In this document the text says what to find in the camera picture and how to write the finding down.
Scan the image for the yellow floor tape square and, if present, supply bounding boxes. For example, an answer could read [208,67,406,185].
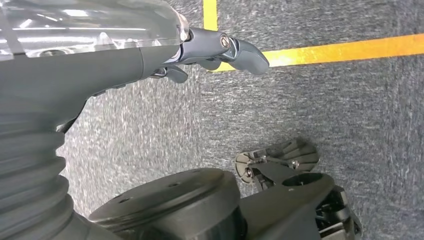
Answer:
[202,0,424,73]

